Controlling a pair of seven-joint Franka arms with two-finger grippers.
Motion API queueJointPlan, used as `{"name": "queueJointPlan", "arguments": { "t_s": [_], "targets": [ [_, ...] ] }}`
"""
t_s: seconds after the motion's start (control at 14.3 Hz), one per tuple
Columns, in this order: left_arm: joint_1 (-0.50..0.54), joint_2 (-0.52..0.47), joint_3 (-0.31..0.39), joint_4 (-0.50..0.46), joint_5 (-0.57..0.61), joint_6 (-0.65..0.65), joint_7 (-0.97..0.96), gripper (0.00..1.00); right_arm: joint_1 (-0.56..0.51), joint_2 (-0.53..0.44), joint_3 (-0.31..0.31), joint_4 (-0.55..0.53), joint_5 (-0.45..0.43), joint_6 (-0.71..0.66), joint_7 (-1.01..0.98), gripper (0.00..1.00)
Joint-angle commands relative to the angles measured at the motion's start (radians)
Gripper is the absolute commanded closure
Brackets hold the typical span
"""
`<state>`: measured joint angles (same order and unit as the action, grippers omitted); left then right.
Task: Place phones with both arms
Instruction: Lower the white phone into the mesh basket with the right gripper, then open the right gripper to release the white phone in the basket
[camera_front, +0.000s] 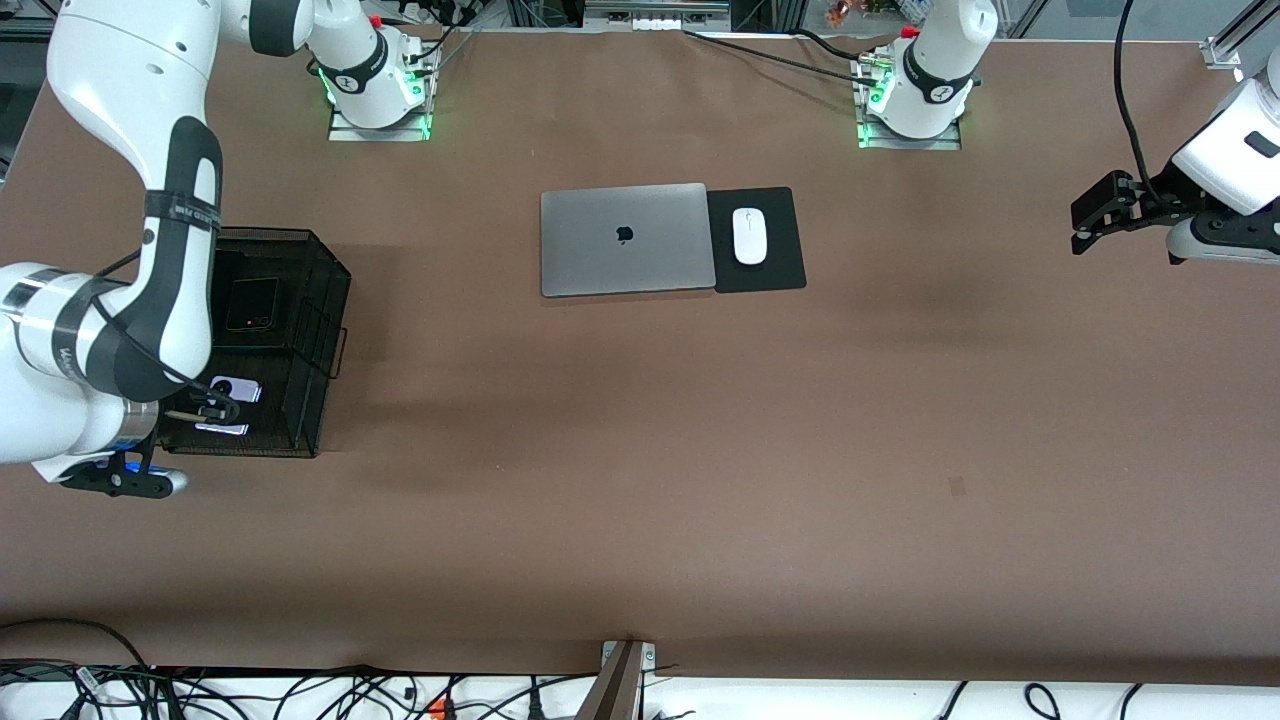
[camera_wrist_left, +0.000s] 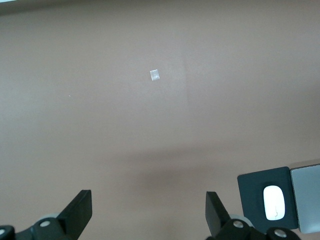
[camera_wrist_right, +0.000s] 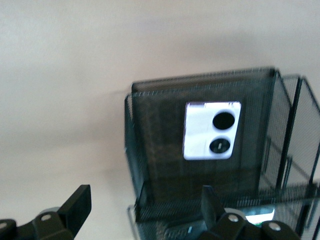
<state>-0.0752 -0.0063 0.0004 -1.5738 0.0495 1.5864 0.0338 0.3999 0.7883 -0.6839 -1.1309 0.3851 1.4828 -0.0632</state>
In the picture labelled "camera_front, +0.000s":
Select lavender flip phone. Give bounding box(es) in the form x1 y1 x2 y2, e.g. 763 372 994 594
195 376 263 436

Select black flip phone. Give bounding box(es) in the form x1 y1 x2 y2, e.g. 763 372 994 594
224 277 282 334

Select long black smartphone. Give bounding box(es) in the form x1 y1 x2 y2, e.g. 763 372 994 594
210 250 243 346

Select black mouse pad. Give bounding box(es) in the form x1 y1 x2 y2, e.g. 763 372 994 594
706 186 808 295

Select white computer mouse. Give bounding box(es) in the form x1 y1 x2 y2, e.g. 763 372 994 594
732 207 769 266

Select silver closed laptop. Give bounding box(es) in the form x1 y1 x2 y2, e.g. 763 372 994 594
540 182 718 299

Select white power strip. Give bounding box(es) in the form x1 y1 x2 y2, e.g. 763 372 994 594
585 0 731 31

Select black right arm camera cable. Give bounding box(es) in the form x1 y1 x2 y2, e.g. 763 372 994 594
90 250 226 406

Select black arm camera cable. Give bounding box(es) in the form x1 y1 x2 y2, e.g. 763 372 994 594
90 250 226 406
1113 0 1166 201

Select black wire mesh tray organizer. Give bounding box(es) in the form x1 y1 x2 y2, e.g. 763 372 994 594
150 228 353 459

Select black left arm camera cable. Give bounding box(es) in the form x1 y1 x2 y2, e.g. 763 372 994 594
1113 0 1166 201

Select aluminium frame profile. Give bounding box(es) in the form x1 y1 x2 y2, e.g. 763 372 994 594
1203 0 1280 71
0 12 71 47

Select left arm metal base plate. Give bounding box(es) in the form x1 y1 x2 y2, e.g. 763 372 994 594
855 50 964 151

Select black looped floor cable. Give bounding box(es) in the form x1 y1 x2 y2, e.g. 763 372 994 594
0 618 151 669

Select tangled black floor cables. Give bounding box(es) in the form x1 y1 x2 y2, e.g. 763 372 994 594
0 660 601 720

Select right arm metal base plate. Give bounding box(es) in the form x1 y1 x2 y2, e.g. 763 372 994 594
328 50 435 143

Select black cable across table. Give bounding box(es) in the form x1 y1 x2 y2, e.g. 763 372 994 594
683 28 881 81

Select aluminium camera mount post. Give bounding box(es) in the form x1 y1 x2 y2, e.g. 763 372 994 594
575 640 658 720

